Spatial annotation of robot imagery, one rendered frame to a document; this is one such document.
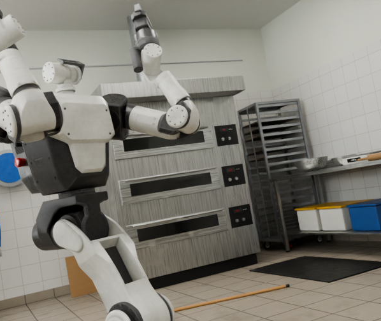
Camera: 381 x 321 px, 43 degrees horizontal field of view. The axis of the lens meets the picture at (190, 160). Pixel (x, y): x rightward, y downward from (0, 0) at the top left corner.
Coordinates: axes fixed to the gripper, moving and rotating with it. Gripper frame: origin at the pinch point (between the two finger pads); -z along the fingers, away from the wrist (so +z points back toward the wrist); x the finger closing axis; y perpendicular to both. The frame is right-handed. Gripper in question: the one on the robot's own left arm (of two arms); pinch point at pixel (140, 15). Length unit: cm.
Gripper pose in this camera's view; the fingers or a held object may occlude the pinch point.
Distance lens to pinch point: 191.4
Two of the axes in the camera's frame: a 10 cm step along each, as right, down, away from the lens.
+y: -9.5, 3.0, 1.2
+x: -2.4, -4.1, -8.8
